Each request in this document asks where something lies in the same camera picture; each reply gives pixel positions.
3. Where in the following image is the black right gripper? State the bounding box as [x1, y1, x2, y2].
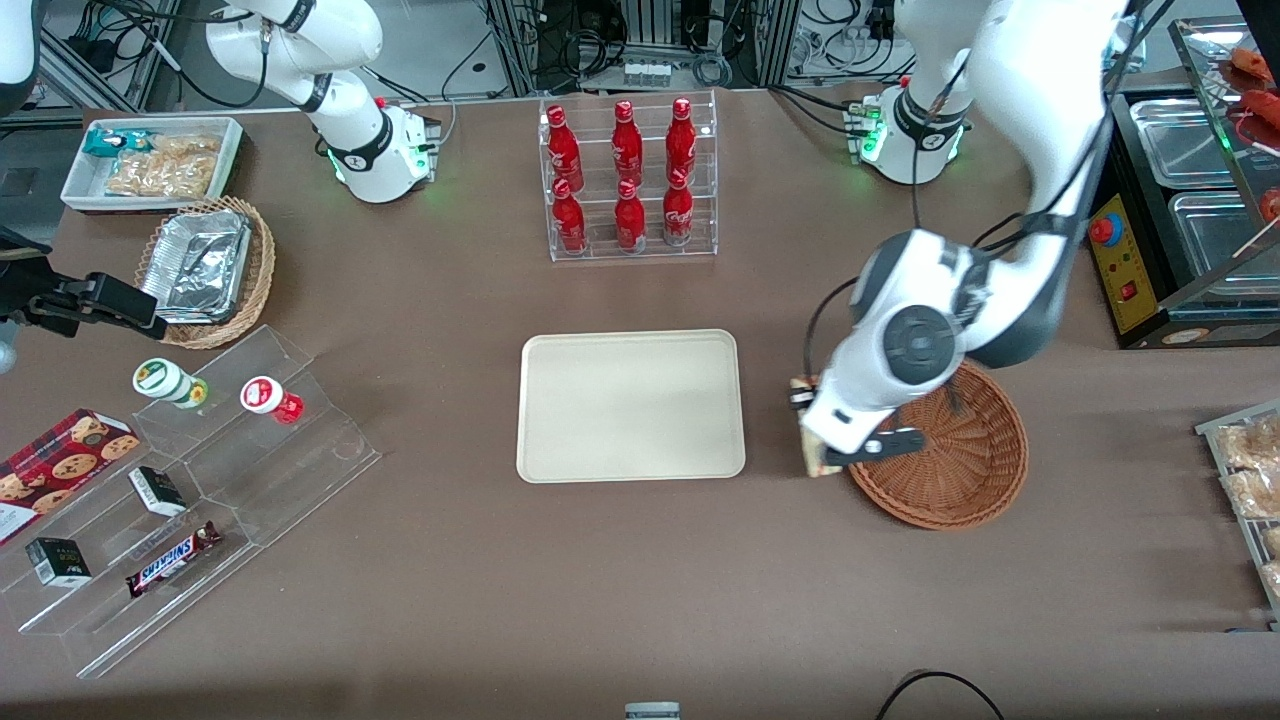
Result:
[0, 256, 168, 339]

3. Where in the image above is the triangular sandwich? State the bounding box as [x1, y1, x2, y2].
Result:
[788, 375, 847, 479]

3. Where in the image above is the light wicker basket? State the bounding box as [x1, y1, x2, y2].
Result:
[134, 195, 277, 351]

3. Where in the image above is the beige plastic tray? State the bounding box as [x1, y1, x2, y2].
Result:
[516, 329, 748, 485]

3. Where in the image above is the round brown wicker basket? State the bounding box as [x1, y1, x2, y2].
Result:
[845, 358, 1030, 531]

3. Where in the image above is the green lid white cup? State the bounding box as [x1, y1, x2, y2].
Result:
[132, 357, 210, 410]

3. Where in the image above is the stack of foil trays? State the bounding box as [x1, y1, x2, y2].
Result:
[139, 208, 254, 325]

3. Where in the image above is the white rectangular bin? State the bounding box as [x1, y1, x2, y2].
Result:
[60, 116, 245, 217]

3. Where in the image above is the bag of beige crackers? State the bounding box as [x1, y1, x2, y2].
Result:
[104, 134, 223, 199]

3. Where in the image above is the red lid white cup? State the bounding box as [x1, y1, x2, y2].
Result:
[239, 375, 305, 426]

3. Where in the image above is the teal snack packet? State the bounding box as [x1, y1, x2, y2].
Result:
[81, 129, 153, 158]

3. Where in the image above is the red cookie box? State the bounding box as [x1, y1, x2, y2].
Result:
[0, 407, 142, 547]

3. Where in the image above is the small black white box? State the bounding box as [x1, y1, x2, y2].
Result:
[127, 465, 189, 519]

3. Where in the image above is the clear acrylic bottle rack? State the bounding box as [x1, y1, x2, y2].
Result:
[539, 89, 719, 264]

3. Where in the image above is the red cola bottle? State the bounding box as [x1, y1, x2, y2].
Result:
[546, 105, 586, 192]
[661, 168, 696, 248]
[611, 100, 645, 187]
[551, 178, 590, 255]
[665, 97, 698, 184]
[613, 178, 648, 252]

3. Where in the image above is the clear acrylic stepped stand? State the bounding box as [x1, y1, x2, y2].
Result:
[0, 324, 384, 680]

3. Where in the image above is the Snickers chocolate bar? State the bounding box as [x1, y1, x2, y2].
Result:
[124, 520, 224, 600]

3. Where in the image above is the black food display case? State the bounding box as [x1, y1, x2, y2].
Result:
[1086, 14, 1280, 350]

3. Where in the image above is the steel food pan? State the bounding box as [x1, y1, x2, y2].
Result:
[1167, 189, 1280, 302]
[1128, 96, 1238, 190]

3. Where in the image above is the black cable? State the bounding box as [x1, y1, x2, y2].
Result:
[874, 669, 1007, 720]

